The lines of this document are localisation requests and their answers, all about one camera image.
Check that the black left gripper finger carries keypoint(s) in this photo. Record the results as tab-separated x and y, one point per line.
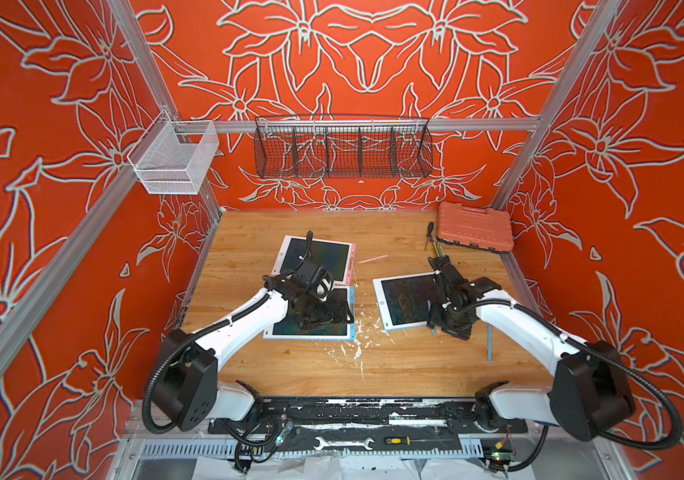
337	312
314	320

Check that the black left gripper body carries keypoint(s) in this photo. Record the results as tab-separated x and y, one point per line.
310	296

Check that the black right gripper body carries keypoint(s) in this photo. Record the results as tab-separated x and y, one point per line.
445	315

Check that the blue tablet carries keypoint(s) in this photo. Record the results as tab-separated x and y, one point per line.
404	301
290	328

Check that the blue stylus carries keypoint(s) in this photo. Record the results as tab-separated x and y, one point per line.
489	346

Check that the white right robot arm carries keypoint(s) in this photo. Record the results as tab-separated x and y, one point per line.
591	390

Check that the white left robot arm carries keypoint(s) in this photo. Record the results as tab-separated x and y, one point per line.
183	388

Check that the pink stylus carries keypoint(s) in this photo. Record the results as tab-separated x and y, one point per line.
373	259

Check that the red plastic tool case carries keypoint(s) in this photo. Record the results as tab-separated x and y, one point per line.
479	228

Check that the silver combination wrench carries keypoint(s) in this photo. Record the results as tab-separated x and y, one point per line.
323	444

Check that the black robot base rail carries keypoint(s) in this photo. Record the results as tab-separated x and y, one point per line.
453	414

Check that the black wire wall basket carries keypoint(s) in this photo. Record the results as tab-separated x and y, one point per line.
325	146

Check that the yellow handled screwdriver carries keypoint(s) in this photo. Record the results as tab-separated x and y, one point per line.
403	440

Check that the white slotted cable duct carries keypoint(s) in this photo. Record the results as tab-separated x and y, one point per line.
224	449

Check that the clear plastic wall bin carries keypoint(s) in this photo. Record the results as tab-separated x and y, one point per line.
174	157

